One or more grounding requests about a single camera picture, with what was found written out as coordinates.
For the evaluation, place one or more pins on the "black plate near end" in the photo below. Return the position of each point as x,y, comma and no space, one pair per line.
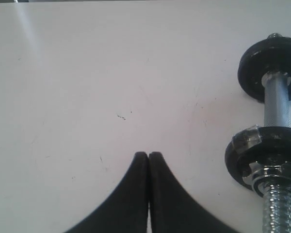
256,144

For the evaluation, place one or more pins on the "chrome collar nut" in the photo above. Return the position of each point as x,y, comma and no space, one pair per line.
262,174

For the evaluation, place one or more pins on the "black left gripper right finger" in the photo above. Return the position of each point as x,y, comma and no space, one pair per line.
172,209

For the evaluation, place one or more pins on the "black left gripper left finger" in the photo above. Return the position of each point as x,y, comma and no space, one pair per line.
126,208

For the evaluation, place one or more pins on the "black weight plate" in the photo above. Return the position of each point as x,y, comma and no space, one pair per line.
269,44

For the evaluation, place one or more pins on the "black plate far end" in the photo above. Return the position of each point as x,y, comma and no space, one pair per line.
251,70

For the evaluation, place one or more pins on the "chrome dumbbell bar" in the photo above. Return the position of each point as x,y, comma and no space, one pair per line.
276,187

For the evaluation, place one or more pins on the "black plate end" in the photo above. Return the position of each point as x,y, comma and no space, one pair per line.
256,144
251,70

